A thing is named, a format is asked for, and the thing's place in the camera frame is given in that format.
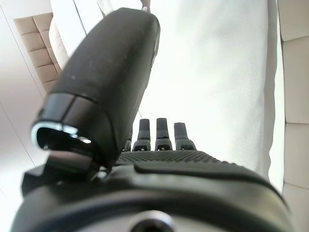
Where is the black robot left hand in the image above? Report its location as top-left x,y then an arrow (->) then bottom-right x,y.
14,7 -> 297,232

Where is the bed with beige cover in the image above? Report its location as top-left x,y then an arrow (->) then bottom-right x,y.
49,0 -> 283,189

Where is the tufted upholstered headboard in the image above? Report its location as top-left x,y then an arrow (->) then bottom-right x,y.
13,12 -> 64,93

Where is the tan upholstered bed frame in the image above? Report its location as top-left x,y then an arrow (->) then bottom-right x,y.
275,0 -> 309,232

